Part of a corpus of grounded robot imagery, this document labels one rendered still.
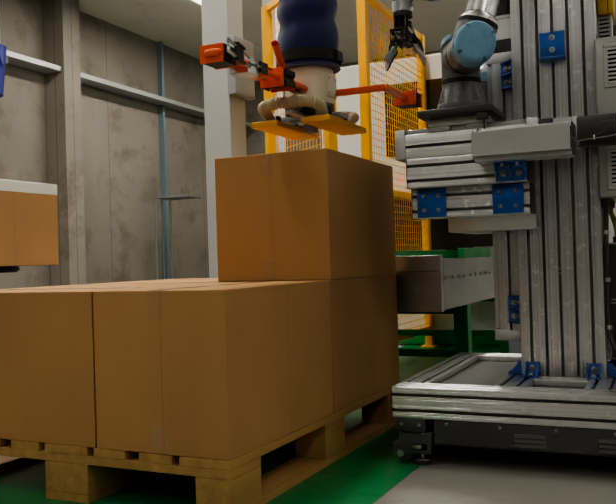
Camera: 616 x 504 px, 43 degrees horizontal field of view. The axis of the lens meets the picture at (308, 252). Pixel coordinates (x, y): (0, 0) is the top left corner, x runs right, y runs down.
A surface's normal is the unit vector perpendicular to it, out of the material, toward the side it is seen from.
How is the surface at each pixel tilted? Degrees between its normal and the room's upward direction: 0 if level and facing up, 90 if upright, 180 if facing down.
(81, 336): 90
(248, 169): 90
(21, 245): 90
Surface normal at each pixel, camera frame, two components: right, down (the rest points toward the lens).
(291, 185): -0.43, 0.00
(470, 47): -0.01, 0.11
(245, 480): 0.90, -0.04
